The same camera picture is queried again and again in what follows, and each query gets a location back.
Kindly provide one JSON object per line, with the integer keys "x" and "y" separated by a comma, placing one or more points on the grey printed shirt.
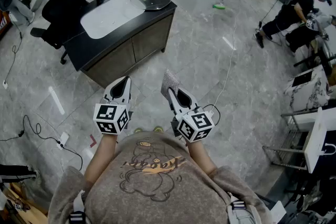
{"x": 157, "y": 191}

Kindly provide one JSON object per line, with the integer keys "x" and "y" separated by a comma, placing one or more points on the white marble pattern cabinet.
{"x": 307, "y": 91}

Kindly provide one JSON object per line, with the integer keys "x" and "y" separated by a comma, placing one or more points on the black metal frame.
{"x": 320, "y": 57}

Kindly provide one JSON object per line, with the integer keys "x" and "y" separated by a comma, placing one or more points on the green bottle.
{"x": 219, "y": 6}

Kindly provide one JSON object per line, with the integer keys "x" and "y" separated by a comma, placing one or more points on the white panel stand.
{"x": 315, "y": 139}

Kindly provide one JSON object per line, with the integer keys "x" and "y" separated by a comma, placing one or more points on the person's right forearm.
{"x": 200, "y": 157}

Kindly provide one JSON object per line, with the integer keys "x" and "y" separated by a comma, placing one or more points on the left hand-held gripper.
{"x": 107, "y": 115}

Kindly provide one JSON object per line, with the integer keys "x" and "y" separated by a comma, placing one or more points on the person's right green shoe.
{"x": 158, "y": 129}

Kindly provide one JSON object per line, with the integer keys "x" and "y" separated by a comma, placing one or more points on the white power strip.
{"x": 63, "y": 140}

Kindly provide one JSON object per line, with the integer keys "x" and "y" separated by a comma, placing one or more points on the person's left forearm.
{"x": 101, "y": 157}

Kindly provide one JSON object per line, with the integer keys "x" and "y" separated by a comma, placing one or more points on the person's left green shoe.
{"x": 138, "y": 130}

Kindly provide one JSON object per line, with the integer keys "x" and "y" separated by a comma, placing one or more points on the white sink basin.
{"x": 110, "y": 15}

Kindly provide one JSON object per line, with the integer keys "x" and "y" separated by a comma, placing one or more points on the wooden frame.
{"x": 15, "y": 207}

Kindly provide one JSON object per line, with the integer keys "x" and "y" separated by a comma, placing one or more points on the person's green shoe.
{"x": 158, "y": 129}
{"x": 138, "y": 130}

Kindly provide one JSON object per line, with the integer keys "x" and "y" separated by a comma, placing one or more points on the dark vanity cabinet black top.
{"x": 78, "y": 52}

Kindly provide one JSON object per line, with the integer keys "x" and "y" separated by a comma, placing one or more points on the metal frame rack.
{"x": 288, "y": 149}

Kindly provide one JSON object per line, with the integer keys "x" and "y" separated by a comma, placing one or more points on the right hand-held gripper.
{"x": 194, "y": 126}

